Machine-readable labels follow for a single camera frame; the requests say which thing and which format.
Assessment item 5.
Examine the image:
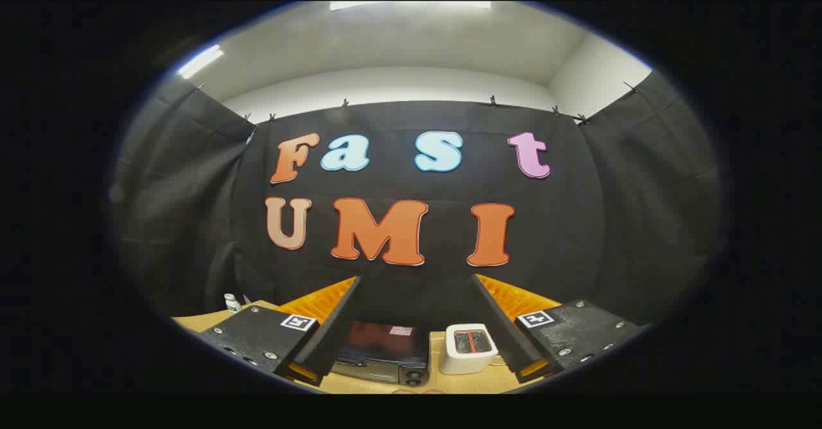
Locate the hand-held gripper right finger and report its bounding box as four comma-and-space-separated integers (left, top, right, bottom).
471, 274, 643, 385

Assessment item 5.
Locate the black toaster oven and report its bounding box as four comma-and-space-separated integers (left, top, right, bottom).
331, 320, 431, 388

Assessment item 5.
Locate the white pop-up toaster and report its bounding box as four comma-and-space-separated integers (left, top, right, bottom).
440, 324, 500, 375

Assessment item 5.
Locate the black backdrop cloth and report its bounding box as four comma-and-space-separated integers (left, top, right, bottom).
112, 73, 726, 337

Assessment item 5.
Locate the ceiling light panel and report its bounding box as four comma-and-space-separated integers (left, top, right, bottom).
178, 45, 225, 80

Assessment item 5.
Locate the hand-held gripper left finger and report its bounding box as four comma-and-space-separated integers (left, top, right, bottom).
196, 275, 365, 388

